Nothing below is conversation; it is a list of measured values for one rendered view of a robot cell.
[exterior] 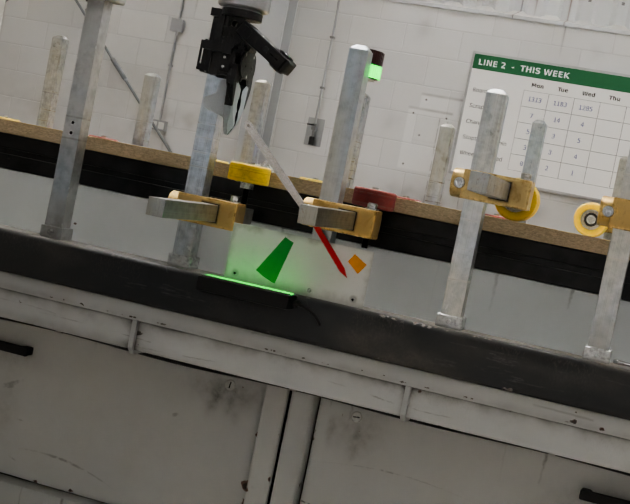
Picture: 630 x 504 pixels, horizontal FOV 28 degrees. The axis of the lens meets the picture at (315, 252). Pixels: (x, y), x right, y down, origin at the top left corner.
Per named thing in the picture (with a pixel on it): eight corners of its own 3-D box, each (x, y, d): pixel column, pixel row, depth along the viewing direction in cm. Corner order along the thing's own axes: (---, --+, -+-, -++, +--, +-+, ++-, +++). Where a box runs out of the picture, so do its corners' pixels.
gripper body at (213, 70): (210, 78, 222) (223, 11, 221) (255, 87, 220) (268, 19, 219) (194, 72, 214) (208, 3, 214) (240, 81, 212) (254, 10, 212)
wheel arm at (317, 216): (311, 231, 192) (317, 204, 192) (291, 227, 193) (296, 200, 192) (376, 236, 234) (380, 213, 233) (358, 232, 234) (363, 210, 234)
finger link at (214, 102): (201, 129, 218) (211, 77, 218) (232, 135, 217) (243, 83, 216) (194, 127, 215) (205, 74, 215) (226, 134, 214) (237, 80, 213)
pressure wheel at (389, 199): (379, 252, 229) (392, 190, 228) (338, 243, 231) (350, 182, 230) (389, 252, 236) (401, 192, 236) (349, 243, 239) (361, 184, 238)
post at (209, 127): (186, 274, 226) (238, 10, 223) (168, 270, 227) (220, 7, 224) (193, 274, 229) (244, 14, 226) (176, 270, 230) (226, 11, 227)
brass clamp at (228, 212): (231, 231, 222) (236, 203, 222) (161, 216, 225) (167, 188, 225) (242, 232, 228) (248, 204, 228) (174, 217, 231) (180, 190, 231)
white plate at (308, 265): (362, 308, 216) (373, 252, 215) (222, 277, 223) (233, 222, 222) (363, 308, 216) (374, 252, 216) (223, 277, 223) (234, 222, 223)
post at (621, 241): (604, 371, 205) (666, 82, 203) (583, 366, 206) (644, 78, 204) (605, 369, 209) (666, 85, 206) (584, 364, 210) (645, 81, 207)
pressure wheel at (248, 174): (267, 227, 239) (279, 168, 239) (231, 220, 235) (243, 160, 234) (248, 221, 246) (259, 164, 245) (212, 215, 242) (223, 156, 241)
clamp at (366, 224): (370, 239, 215) (376, 210, 215) (297, 224, 219) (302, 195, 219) (378, 240, 221) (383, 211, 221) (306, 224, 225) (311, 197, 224)
